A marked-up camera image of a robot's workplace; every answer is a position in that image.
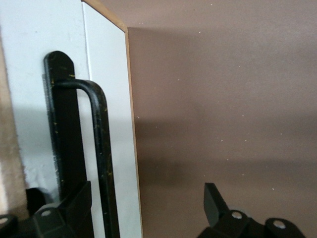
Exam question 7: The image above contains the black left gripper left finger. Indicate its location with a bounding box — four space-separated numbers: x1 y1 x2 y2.
0 180 95 238

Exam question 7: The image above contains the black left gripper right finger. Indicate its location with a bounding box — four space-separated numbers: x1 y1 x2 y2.
198 182 305 238

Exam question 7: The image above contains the black metal drawer handle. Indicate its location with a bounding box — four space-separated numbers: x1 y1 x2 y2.
43 51 121 238

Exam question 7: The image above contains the wooden drawer with white front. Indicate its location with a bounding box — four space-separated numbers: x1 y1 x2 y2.
0 0 145 238

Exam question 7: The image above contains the brown table cover mat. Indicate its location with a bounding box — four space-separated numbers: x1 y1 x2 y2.
83 0 317 238

